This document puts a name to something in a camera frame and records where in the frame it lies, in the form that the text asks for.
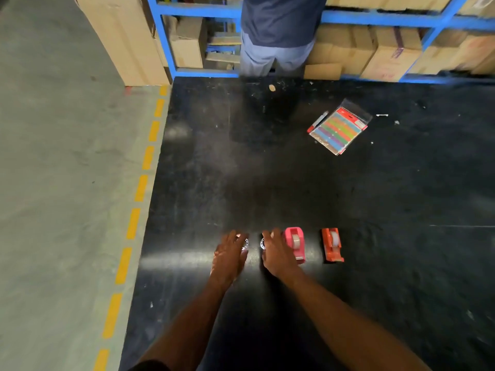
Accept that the person's right hand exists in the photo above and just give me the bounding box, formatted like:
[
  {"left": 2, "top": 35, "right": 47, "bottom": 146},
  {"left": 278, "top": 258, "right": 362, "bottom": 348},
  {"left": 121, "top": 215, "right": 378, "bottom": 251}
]
[{"left": 261, "top": 227, "right": 303, "bottom": 281}]

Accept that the person's left hand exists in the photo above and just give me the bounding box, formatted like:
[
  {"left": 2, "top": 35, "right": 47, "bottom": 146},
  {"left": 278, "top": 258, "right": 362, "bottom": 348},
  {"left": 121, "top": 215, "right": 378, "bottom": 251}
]
[{"left": 210, "top": 229, "right": 251, "bottom": 290}]

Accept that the pink tape dispenser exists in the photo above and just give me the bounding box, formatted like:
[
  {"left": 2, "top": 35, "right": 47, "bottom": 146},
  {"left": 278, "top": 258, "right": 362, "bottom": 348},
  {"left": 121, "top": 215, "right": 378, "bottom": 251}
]
[{"left": 284, "top": 226, "right": 306, "bottom": 265}]

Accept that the orange tape dispenser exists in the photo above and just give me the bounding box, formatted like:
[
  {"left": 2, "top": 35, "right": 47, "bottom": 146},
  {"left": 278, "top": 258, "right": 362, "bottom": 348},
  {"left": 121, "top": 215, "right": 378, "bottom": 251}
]
[{"left": 321, "top": 227, "right": 345, "bottom": 263}]

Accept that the person's right forearm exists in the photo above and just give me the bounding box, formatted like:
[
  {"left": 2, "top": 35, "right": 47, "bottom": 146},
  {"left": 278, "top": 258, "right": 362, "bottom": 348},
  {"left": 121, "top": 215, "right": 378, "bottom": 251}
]
[{"left": 286, "top": 265, "right": 432, "bottom": 371}]

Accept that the person's left forearm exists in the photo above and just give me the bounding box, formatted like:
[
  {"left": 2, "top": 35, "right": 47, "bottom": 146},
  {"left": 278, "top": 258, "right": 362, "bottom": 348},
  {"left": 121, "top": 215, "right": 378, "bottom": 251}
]
[{"left": 137, "top": 276, "right": 229, "bottom": 371}]

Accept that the person's black sleeve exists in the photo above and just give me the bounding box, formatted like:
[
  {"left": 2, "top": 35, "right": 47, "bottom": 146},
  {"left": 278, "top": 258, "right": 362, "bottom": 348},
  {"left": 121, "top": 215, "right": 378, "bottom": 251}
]
[{"left": 127, "top": 359, "right": 171, "bottom": 371}]

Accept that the red and white pen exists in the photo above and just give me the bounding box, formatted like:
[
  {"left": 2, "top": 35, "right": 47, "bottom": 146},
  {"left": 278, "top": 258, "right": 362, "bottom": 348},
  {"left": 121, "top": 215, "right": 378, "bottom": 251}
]
[{"left": 306, "top": 110, "right": 329, "bottom": 134}]

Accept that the rainbow striped sticker pack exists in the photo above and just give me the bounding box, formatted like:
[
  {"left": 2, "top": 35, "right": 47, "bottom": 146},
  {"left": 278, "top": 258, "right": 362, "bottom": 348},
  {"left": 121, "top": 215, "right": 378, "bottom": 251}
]
[{"left": 308, "top": 98, "right": 373, "bottom": 156}]

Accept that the flat cardboard piece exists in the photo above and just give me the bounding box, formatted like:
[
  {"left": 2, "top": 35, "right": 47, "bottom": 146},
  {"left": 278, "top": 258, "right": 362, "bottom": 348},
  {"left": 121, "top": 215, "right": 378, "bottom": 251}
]
[{"left": 303, "top": 63, "right": 343, "bottom": 81}]

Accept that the row of cardboard boxes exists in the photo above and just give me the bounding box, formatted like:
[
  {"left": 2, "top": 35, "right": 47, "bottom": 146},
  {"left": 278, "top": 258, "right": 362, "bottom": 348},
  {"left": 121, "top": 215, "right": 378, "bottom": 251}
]
[
  {"left": 324, "top": 0, "right": 495, "bottom": 12},
  {"left": 153, "top": 14, "right": 495, "bottom": 82}
]

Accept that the tall open cardboard box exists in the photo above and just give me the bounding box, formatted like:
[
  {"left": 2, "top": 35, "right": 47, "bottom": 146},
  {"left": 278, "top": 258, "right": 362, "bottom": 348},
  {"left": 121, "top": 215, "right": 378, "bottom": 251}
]
[{"left": 72, "top": 0, "right": 171, "bottom": 88}]

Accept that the blue metal shelf rack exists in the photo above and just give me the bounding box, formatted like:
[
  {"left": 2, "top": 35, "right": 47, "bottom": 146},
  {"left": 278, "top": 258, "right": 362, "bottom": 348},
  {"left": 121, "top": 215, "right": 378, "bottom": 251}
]
[{"left": 146, "top": 0, "right": 495, "bottom": 85}]

